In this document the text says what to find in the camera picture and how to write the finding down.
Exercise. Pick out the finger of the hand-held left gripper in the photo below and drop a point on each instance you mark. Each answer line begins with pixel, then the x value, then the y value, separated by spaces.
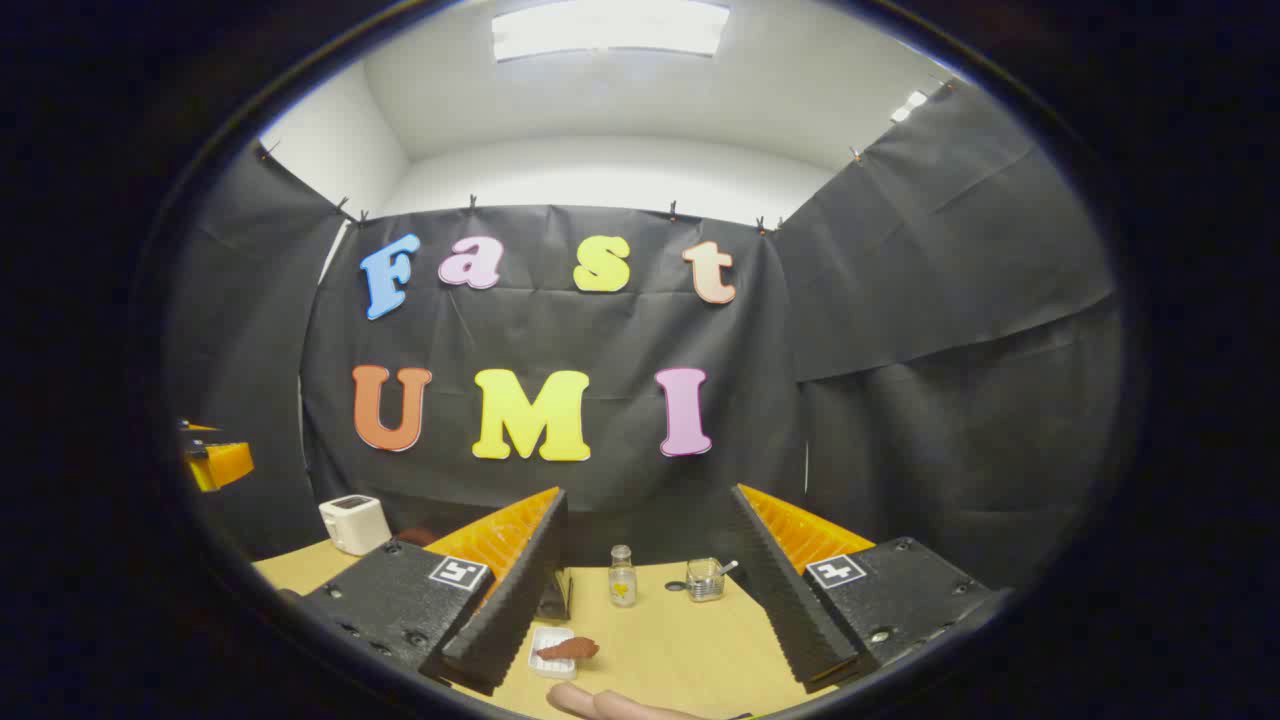
pixel 225 466

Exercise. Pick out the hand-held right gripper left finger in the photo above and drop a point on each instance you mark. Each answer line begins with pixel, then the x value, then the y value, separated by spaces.
pixel 520 600

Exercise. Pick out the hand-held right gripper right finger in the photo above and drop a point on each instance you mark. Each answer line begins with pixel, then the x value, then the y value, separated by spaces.
pixel 790 600

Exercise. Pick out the brown meat piece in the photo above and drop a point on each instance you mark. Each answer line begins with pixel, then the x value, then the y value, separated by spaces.
pixel 570 649

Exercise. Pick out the white ribbed tray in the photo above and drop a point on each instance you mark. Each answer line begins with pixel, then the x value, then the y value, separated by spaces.
pixel 550 633

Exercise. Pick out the white spoon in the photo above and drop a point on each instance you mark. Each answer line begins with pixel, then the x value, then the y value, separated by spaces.
pixel 730 566

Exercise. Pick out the clear glass bottle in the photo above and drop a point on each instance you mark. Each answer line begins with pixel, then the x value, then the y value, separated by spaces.
pixel 622 585

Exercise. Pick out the white toaster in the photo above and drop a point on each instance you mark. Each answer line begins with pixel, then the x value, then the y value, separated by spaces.
pixel 355 522

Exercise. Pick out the small ceiling light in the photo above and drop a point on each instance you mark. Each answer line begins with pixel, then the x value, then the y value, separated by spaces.
pixel 908 104

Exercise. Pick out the large ceiling light panel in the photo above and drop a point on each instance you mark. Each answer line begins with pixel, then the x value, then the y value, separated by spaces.
pixel 610 28

